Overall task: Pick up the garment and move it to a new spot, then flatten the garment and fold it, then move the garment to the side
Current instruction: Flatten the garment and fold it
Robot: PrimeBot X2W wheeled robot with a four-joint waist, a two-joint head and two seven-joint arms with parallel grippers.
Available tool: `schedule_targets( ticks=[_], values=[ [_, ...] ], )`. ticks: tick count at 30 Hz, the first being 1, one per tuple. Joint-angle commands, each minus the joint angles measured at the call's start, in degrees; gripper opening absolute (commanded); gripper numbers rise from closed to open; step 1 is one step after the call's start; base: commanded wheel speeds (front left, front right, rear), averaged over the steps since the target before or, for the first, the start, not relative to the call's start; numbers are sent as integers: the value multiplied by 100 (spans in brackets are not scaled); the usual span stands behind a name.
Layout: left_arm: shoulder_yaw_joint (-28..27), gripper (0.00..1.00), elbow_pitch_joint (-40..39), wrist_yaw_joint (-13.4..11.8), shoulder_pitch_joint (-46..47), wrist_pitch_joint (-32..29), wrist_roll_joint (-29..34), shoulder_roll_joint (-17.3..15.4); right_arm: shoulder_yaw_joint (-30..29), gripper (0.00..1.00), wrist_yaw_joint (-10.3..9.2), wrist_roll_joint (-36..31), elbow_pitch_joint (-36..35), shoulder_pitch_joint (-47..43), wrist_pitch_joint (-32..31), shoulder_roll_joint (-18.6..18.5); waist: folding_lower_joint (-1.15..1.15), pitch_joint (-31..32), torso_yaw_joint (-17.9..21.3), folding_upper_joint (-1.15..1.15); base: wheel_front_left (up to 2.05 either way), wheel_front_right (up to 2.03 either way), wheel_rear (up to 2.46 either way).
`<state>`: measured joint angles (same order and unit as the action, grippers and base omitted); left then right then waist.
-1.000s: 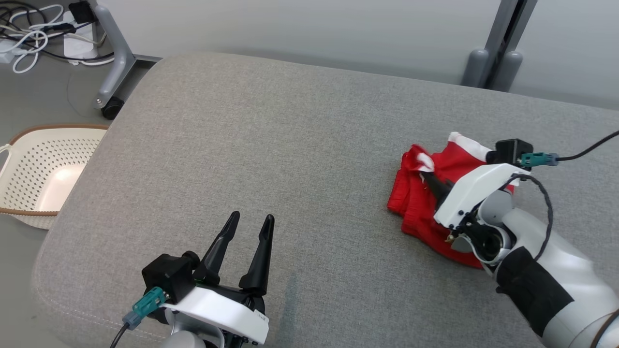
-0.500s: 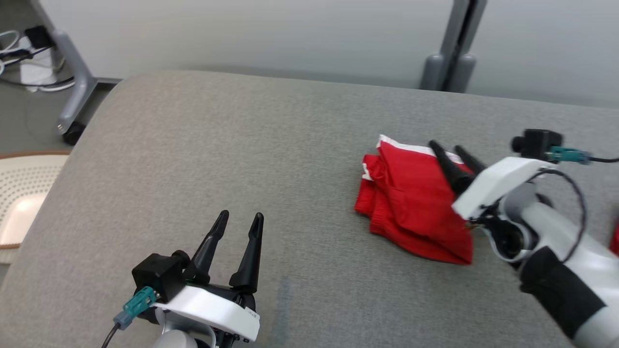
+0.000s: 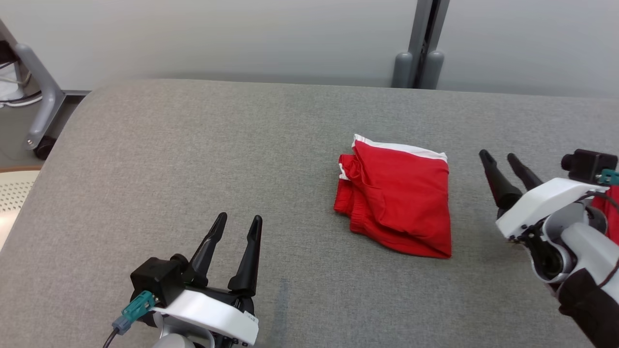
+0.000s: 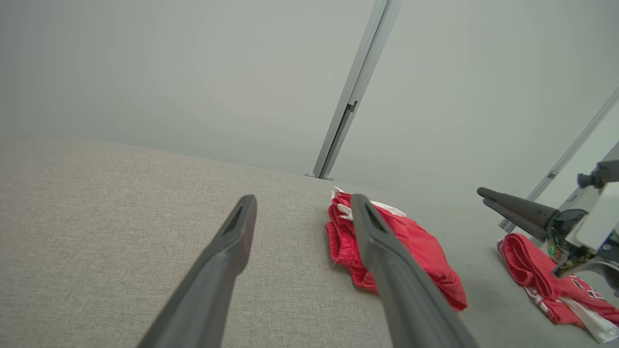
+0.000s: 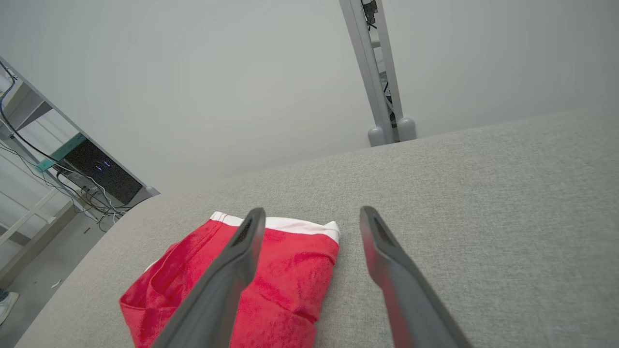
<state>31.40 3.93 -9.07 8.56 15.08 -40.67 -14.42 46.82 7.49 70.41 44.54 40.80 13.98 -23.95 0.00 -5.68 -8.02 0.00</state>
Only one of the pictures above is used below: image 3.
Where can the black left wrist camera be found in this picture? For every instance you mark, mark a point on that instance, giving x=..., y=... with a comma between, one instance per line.
x=157, y=278

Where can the grey metal partition post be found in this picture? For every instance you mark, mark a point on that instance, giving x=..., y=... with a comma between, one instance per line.
x=420, y=29

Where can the red basketball jersey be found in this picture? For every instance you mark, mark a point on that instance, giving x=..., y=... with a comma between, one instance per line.
x=613, y=215

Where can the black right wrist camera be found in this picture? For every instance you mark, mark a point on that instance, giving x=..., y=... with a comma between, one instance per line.
x=587, y=164

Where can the teal left camera connector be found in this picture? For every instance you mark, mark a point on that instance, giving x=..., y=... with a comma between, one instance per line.
x=138, y=309

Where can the red shorts with white band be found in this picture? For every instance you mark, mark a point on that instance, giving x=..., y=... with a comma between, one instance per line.
x=401, y=203

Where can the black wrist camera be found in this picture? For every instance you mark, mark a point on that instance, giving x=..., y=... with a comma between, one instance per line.
x=157, y=278
x=587, y=164

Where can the teal camera connector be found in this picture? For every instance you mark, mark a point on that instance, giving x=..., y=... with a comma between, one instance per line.
x=138, y=309
x=610, y=177

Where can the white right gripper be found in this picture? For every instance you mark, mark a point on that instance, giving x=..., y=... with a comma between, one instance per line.
x=546, y=203

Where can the grey cylindrical post foot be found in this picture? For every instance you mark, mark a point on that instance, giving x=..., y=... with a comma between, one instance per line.
x=433, y=71
x=402, y=72

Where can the grey wheeled stand leg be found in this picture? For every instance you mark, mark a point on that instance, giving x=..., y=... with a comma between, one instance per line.
x=46, y=96

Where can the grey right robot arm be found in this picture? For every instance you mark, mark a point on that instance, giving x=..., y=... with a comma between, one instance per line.
x=585, y=251

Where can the cream perforated basket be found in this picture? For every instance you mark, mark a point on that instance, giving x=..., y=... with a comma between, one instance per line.
x=17, y=203

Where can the teal right camera connector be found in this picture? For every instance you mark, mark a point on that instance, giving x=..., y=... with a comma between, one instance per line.
x=610, y=177

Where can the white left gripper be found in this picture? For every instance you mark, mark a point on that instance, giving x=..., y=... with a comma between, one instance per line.
x=213, y=314

